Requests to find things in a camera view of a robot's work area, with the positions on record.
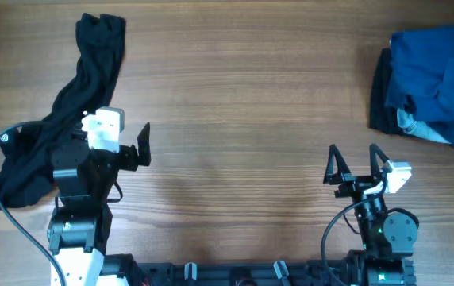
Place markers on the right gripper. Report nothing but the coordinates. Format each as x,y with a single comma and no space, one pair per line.
355,186

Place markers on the black t-shirt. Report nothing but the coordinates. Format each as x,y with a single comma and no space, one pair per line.
26,174

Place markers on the black garment under pile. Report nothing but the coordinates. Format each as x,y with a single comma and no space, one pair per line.
381,117

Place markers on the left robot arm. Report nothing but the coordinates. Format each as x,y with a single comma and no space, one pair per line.
81,221

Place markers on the blue garment pile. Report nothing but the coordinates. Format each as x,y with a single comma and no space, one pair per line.
422,77

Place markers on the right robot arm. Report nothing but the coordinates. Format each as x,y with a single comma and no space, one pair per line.
388,235

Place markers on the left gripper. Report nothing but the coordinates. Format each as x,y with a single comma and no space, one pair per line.
130,160

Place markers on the grey white garment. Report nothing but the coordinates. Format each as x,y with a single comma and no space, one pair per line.
411,126

